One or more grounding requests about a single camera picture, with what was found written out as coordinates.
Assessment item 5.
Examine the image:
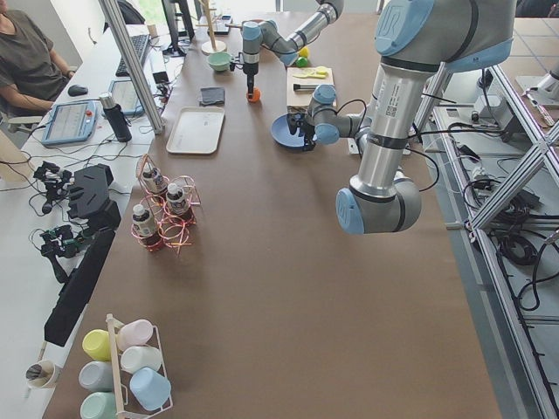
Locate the copper wire bottle rack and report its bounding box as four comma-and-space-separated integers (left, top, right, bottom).
130, 155, 201, 252

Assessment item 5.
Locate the blue teach pendant far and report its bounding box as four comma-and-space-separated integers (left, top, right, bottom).
109, 79, 144, 117

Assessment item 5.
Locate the yellow cup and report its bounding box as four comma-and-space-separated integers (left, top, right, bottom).
82, 329, 111, 361

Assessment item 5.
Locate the orange mandarin fruit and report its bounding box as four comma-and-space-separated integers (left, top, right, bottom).
246, 87, 261, 103

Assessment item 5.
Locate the wooden cup rack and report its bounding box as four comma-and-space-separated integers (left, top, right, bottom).
106, 313, 175, 419

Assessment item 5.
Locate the pink cup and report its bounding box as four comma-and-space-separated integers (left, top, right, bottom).
116, 319, 154, 351

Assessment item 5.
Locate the blue teach pendant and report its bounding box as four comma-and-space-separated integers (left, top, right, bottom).
41, 100, 97, 146
109, 79, 144, 117

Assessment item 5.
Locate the green bowl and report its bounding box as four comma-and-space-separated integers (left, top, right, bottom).
207, 52, 231, 72

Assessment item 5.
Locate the steel muddler black tip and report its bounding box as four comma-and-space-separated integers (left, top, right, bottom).
293, 84, 318, 93

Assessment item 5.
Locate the black keyboard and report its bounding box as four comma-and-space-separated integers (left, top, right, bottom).
114, 33, 152, 78

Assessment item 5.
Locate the grey folded cloth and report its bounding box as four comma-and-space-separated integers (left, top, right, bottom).
199, 86, 225, 106

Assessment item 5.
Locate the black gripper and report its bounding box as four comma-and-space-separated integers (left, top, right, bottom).
286, 113, 316, 151
242, 62, 259, 95

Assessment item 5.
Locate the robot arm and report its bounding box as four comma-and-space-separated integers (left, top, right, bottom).
241, 0, 344, 101
303, 1, 516, 234

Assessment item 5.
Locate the bamboo cutting board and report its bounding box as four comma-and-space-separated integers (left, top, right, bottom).
286, 67, 334, 108

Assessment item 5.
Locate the green lime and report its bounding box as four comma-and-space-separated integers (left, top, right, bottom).
295, 57, 308, 68

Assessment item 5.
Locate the black thermos bottle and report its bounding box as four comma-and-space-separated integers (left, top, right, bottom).
99, 92, 132, 142

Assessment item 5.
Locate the seated person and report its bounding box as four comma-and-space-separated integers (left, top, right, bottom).
1, 1, 75, 117

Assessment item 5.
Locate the blue teach pendant near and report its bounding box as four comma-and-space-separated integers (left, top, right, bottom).
41, 100, 97, 146

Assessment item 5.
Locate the tea bottle front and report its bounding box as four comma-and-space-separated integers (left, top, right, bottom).
132, 203, 164, 251

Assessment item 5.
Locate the mint green cup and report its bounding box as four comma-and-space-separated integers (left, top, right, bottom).
79, 392, 116, 419

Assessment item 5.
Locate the grey cup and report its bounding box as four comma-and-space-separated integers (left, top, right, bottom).
79, 361, 114, 392

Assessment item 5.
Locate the tea bottle back left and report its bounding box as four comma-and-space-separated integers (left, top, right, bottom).
141, 164, 167, 195

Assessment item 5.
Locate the yellow plastic knife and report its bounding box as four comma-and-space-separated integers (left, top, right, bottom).
293, 72, 328, 79

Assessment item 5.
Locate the tea bottle back right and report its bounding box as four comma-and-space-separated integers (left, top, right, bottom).
166, 182, 193, 221

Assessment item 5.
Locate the cream rabbit tray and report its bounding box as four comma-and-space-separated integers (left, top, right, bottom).
166, 106, 224, 155

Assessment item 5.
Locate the blue cup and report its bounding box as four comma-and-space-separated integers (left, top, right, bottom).
129, 367, 171, 411

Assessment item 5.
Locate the white cup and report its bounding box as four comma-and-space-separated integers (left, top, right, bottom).
121, 346, 162, 374

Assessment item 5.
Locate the black computer mouse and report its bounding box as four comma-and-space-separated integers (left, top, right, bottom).
67, 85, 88, 97

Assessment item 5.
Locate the tea bottle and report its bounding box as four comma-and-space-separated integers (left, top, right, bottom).
141, 164, 167, 195
132, 203, 164, 251
166, 182, 193, 221

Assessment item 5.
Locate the wooden cup stand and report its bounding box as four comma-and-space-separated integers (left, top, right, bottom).
197, 0, 227, 56

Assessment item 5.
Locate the blue round plate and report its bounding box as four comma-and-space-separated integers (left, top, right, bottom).
271, 114, 305, 151

